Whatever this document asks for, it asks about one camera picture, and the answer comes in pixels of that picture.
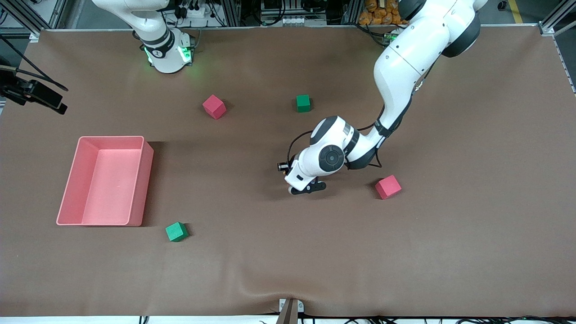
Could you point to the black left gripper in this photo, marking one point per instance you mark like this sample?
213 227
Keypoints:
291 160

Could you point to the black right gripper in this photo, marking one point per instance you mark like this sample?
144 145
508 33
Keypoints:
28 90

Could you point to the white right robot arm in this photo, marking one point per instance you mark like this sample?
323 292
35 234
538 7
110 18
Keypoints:
164 49

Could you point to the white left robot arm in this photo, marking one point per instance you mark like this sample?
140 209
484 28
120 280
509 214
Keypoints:
405 63

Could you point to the brown table cloth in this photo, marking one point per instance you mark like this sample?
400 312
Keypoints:
288 252

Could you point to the red foam cube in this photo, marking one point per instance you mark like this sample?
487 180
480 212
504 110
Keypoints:
213 107
388 187

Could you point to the green foam cube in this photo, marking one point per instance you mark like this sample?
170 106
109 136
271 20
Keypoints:
303 103
176 232

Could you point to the pink plastic bin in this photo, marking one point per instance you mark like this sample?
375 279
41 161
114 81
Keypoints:
108 207

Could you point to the white power strip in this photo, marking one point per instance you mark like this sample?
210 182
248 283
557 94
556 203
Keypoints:
297 20

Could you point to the bag of orange items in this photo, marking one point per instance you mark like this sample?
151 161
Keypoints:
378 13

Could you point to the power strip with black plugs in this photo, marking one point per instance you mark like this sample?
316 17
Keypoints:
198 11

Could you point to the aluminium frame profile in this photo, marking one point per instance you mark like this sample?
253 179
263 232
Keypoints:
27 20
352 11
555 20
230 12

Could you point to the metal table edge bracket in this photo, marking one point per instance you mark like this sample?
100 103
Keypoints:
288 315

